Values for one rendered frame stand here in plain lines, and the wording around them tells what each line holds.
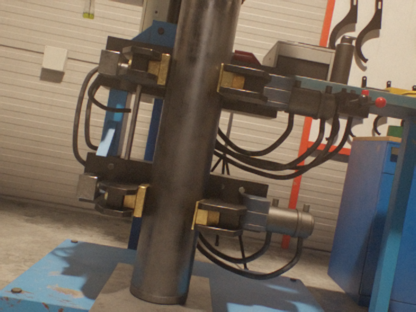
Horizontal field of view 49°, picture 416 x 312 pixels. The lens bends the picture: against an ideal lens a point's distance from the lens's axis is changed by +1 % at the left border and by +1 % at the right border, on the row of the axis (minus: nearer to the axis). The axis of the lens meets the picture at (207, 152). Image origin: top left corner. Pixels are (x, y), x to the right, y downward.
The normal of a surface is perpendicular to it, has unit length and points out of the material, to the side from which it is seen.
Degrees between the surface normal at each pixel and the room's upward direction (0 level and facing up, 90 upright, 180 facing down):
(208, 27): 90
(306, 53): 90
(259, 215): 90
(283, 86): 90
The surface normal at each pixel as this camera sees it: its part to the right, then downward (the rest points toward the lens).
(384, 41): 0.03, 0.03
